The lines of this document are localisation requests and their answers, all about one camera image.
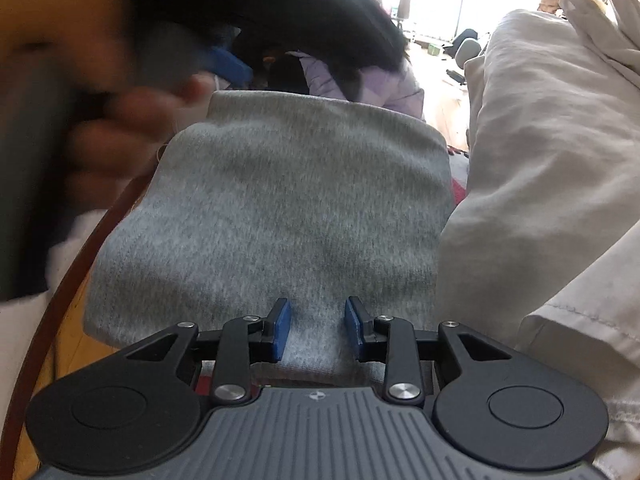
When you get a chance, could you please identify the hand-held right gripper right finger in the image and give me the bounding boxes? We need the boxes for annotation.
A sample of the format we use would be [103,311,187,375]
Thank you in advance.
[345,295,514,406]

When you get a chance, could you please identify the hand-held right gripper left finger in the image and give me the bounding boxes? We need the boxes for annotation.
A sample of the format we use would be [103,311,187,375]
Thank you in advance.
[125,297,293,404]

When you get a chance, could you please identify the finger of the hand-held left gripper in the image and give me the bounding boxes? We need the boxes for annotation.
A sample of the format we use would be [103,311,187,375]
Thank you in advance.
[199,45,254,84]

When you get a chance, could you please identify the grey sweatpants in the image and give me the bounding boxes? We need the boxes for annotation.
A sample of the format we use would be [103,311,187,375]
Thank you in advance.
[81,89,457,387]

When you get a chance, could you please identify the person's left hand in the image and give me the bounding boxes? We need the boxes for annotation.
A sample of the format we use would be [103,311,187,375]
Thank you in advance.
[64,76,212,184]

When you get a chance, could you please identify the person's black hair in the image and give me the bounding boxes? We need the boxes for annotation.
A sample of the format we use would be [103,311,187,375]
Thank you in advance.
[99,0,412,102]

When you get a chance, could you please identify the red floral fleece blanket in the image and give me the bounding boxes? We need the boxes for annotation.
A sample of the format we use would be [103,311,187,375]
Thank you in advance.
[194,144,472,397]

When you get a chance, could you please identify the grey office chair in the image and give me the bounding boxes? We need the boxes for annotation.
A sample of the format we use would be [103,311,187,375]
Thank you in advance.
[441,26,484,84]

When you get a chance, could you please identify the beige pants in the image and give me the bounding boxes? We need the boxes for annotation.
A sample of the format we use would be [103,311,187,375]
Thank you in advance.
[439,0,640,462]

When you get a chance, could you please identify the brown curved rail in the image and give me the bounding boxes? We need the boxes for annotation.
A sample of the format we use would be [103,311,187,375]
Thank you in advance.
[0,174,152,480]

